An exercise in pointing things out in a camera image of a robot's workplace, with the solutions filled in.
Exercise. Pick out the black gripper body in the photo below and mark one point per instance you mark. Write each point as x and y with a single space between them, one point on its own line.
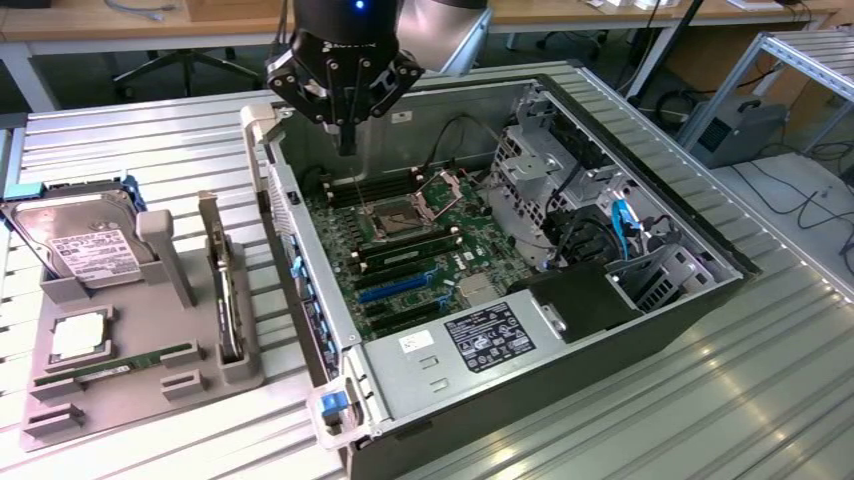
347 30

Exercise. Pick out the graphics card with metal bracket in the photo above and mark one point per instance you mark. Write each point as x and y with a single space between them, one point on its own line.
223 280

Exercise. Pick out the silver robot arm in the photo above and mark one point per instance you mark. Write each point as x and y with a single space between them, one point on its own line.
453 35

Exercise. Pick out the white case label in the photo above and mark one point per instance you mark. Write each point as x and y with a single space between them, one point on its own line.
401 117

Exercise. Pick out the black office chair base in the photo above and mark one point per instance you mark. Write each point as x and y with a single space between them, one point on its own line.
580 37
183 62

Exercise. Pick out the black RAM slot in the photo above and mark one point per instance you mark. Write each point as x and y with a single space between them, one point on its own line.
387 194
387 243
387 188
387 181

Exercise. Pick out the metal socket cover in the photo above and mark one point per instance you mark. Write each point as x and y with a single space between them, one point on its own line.
440 192

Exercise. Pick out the thin locking lever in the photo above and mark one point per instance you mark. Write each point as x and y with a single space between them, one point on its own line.
360 192

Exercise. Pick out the silver disk bay cage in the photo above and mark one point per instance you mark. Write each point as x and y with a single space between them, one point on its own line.
527 170

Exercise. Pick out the CPU socket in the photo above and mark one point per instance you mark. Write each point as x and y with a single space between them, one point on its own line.
393 220

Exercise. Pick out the green RAM stick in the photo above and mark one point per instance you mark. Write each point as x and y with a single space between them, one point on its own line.
133 361
413 252

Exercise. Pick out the green motherboard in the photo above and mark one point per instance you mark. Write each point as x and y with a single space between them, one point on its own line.
480 250

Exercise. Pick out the black slanted pole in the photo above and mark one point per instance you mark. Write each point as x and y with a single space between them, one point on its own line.
664 47

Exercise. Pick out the black disk connector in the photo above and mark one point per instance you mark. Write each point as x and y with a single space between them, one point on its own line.
580 240

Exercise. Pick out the silver hard disk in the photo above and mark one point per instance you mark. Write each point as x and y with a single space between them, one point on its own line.
66 225

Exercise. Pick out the blue expansion slot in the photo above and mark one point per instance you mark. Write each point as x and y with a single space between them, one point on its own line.
400 293

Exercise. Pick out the silver finned heatsink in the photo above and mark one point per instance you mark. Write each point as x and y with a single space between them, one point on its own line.
476 292

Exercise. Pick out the hard drive with blue caddy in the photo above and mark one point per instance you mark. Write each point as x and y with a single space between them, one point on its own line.
22 191

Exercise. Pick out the short black expansion slot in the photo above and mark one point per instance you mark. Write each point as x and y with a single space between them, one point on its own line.
379 308

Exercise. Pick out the grey machine box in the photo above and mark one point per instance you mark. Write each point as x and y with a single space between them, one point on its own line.
740 135

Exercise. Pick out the black plastic shroud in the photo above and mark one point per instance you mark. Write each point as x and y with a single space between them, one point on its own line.
580 300

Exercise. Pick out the black rating label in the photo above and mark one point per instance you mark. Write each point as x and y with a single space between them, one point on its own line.
489 337

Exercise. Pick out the grey perforated disk bay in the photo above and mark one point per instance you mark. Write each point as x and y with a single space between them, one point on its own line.
667 285

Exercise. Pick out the silver CPU chip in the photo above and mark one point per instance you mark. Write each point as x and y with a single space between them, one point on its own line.
80 337

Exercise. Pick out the silver power supply unit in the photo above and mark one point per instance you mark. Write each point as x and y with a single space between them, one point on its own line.
427 380

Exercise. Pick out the blue case latch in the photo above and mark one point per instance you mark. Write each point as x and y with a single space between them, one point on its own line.
331 404

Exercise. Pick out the grey parts rack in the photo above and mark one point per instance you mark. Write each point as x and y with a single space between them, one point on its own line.
133 400

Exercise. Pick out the open black PC case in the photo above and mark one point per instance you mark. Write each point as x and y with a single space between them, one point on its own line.
567 415

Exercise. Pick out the black intrusion switch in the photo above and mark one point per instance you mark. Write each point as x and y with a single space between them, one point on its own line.
291 197

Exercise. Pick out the aluminium profile frame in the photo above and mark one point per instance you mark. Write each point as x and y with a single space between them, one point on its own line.
810 60

